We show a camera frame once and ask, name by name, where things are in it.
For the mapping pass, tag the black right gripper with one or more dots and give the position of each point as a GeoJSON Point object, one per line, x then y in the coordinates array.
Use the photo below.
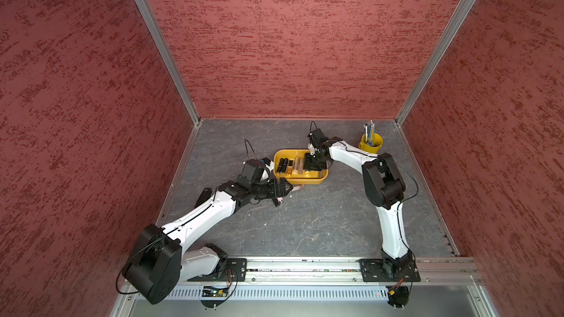
{"type": "Point", "coordinates": [309, 165]}

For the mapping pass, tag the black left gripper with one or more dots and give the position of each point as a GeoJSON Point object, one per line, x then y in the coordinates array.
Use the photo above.
{"type": "Point", "coordinates": [282, 193]}

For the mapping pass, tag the silver pink lipstick tube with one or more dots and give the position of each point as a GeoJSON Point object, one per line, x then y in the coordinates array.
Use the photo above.
{"type": "Point", "coordinates": [296, 166]}

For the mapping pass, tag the gold black square lipstick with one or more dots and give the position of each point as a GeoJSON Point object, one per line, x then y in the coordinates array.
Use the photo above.
{"type": "Point", "coordinates": [290, 167]}

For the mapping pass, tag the black lipstick with gold band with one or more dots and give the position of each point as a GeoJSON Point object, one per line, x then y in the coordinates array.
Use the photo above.
{"type": "Point", "coordinates": [280, 166]}

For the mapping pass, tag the black lipstick short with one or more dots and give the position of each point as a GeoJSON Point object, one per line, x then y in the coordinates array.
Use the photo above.
{"type": "Point", "coordinates": [285, 165]}

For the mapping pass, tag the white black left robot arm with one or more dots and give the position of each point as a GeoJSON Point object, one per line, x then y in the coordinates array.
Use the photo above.
{"type": "Point", "coordinates": [161, 257]}

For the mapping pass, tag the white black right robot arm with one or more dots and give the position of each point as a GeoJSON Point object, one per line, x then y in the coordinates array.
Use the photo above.
{"type": "Point", "coordinates": [383, 186]}

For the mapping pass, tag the yellow plastic storage tray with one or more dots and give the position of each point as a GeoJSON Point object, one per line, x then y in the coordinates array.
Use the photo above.
{"type": "Point", "coordinates": [308, 177]}

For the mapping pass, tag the pink nude lip gloss tube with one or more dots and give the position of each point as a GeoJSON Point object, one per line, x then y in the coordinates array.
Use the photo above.
{"type": "Point", "coordinates": [297, 187]}

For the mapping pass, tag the pens in cup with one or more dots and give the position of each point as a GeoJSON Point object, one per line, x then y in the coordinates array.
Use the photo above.
{"type": "Point", "coordinates": [369, 133]}

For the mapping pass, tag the yellow pen cup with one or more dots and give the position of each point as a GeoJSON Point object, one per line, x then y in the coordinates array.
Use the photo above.
{"type": "Point", "coordinates": [378, 143]}

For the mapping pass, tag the vented metal panel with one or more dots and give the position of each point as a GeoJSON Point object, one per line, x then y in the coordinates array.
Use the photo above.
{"type": "Point", "coordinates": [282, 293]}

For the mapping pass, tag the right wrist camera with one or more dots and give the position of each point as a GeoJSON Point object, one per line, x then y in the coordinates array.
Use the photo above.
{"type": "Point", "coordinates": [316, 140]}

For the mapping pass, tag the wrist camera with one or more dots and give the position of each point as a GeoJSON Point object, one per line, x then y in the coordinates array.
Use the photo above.
{"type": "Point", "coordinates": [316, 140]}
{"type": "Point", "coordinates": [255, 171]}

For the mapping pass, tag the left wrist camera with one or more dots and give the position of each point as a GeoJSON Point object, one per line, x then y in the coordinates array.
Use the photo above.
{"type": "Point", "coordinates": [255, 171]}

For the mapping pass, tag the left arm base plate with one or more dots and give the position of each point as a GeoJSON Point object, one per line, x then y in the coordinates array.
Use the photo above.
{"type": "Point", "coordinates": [233, 269]}

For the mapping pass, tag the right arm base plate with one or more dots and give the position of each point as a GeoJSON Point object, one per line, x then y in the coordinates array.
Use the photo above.
{"type": "Point", "coordinates": [387, 270]}

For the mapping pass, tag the aluminium front rail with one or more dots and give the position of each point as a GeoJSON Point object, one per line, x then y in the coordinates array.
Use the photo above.
{"type": "Point", "coordinates": [455, 271]}

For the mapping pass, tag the aluminium corner post right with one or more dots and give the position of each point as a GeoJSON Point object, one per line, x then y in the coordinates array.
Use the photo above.
{"type": "Point", "coordinates": [455, 22]}

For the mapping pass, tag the aluminium corner post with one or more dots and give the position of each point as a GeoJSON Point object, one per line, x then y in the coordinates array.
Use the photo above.
{"type": "Point", "coordinates": [166, 55]}
{"type": "Point", "coordinates": [455, 22]}

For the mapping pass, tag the aluminium corner post left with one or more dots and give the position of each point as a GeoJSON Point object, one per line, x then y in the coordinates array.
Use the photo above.
{"type": "Point", "coordinates": [166, 55]}

